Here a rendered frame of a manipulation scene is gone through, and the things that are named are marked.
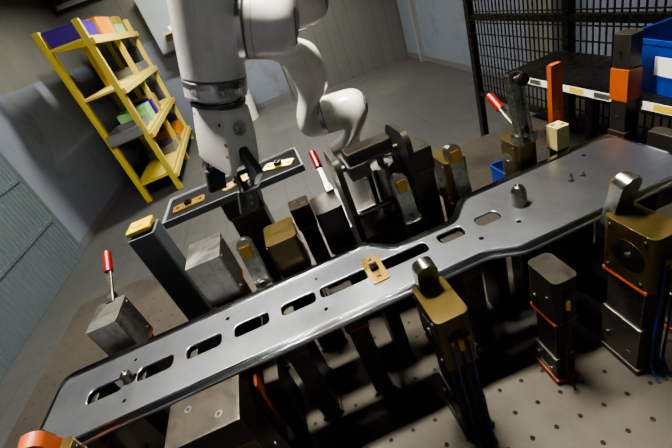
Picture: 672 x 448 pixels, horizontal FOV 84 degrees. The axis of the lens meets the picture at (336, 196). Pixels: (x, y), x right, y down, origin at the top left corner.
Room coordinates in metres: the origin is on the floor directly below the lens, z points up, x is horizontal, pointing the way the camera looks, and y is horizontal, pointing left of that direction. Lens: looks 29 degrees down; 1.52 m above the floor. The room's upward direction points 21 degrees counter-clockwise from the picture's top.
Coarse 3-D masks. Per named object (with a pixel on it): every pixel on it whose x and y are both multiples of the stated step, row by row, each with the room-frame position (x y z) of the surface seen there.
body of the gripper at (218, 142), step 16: (208, 112) 0.51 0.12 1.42; (224, 112) 0.50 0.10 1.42; (240, 112) 0.50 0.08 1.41; (208, 128) 0.52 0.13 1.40; (224, 128) 0.49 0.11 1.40; (240, 128) 0.50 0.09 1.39; (208, 144) 0.53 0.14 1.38; (224, 144) 0.50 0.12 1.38; (240, 144) 0.50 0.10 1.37; (256, 144) 0.51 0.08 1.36; (208, 160) 0.54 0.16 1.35; (224, 160) 0.50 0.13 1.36; (240, 160) 0.52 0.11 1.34; (256, 160) 0.51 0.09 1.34
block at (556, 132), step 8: (552, 128) 0.75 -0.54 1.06; (560, 128) 0.74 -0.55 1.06; (568, 128) 0.74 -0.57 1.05; (552, 136) 0.75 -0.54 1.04; (560, 136) 0.74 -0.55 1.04; (568, 136) 0.74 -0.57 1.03; (552, 144) 0.75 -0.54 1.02; (560, 144) 0.74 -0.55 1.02; (568, 144) 0.74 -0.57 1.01; (552, 152) 0.76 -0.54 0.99; (560, 152) 0.74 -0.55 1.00
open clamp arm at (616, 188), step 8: (616, 176) 0.45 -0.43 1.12; (624, 176) 0.45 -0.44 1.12; (632, 176) 0.44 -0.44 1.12; (616, 184) 0.45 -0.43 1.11; (624, 184) 0.44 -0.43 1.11; (632, 184) 0.44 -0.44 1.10; (640, 184) 0.44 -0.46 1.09; (608, 192) 0.46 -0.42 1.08; (616, 192) 0.45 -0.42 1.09; (624, 192) 0.44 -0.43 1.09; (632, 192) 0.44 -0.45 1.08; (608, 200) 0.46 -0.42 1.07; (616, 200) 0.45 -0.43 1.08; (624, 200) 0.44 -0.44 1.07; (632, 200) 0.45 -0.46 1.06; (608, 208) 0.46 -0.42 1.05; (616, 208) 0.44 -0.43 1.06; (624, 208) 0.45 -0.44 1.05; (600, 224) 0.47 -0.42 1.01; (600, 232) 0.47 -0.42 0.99
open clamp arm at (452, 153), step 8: (448, 144) 0.78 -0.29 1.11; (448, 152) 0.76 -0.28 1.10; (456, 152) 0.76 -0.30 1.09; (448, 160) 0.76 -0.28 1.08; (456, 160) 0.75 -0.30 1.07; (456, 168) 0.75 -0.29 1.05; (464, 168) 0.75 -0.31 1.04; (456, 176) 0.75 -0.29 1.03; (464, 176) 0.75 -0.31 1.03; (456, 184) 0.74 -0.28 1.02; (464, 184) 0.74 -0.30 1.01; (456, 192) 0.75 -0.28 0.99; (464, 192) 0.74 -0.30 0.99
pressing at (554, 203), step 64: (576, 192) 0.58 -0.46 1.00; (640, 192) 0.52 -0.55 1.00; (384, 256) 0.61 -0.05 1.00; (448, 256) 0.54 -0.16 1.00; (512, 256) 0.50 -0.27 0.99; (192, 320) 0.64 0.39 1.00; (320, 320) 0.51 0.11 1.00; (64, 384) 0.60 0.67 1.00; (128, 384) 0.53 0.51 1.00; (192, 384) 0.48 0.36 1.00
